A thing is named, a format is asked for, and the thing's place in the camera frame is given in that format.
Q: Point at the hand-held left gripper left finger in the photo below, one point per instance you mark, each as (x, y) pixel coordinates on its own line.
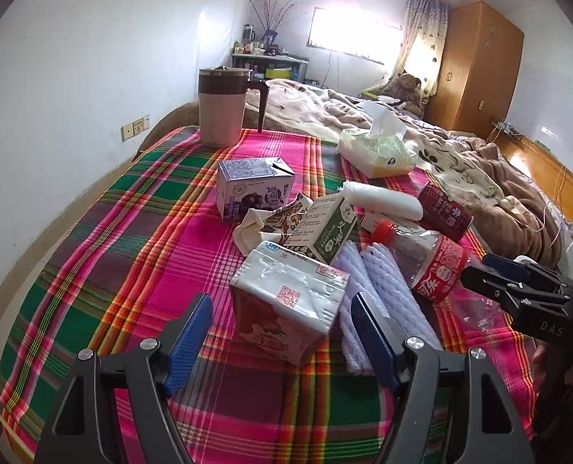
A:
(189, 343)

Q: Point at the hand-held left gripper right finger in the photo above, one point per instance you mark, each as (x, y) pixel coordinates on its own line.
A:
(371, 338)

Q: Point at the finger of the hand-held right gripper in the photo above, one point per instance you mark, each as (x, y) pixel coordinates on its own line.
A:
(484, 283)
(501, 263)

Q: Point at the clear plastic bottle red label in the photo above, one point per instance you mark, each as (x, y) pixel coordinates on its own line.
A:
(436, 266)

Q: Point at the dark red drink bottle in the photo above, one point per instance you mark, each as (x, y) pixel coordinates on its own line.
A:
(445, 212)

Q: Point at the white and red milk carton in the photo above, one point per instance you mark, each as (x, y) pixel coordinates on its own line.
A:
(286, 299)

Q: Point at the green and white milk carton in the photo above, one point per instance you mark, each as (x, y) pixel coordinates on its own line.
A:
(322, 232)

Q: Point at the person's right hand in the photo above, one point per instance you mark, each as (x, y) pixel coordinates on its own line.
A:
(539, 360)

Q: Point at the bed with brown blanket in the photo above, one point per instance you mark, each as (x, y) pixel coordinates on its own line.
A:
(484, 179)

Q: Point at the wooden bed headboard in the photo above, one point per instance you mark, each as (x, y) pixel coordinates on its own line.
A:
(542, 164)

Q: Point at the pink green plaid cloth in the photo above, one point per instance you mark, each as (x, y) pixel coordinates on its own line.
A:
(122, 251)

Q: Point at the rolled white towel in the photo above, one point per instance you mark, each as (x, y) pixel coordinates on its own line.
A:
(387, 200)

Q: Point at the power strip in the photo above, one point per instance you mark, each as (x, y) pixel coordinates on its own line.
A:
(504, 128)

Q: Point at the crumpled printed paper wrapper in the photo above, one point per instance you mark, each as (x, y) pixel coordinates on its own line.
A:
(267, 225)

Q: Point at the yellow tissue pack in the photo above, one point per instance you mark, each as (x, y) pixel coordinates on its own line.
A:
(378, 152)

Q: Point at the purple milk carton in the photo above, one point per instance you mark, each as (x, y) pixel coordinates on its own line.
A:
(255, 186)

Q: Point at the wooden wardrobe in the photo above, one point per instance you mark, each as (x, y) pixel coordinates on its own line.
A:
(479, 67)

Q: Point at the brown teddy bear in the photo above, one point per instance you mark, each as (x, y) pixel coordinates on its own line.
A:
(407, 88)

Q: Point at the pink mug with brown lid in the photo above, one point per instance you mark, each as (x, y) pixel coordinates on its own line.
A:
(221, 111)

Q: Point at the patterned curtain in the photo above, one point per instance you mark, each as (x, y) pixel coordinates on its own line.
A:
(419, 34)

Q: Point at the bright window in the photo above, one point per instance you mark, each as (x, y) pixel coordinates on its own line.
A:
(354, 34)

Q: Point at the cluttered shelf unit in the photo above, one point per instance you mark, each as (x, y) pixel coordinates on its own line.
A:
(267, 64)

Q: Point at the vase of purple branches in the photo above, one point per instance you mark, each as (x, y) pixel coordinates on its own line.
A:
(272, 19)

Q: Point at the wall socket plate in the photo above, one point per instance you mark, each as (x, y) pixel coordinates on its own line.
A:
(135, 128)

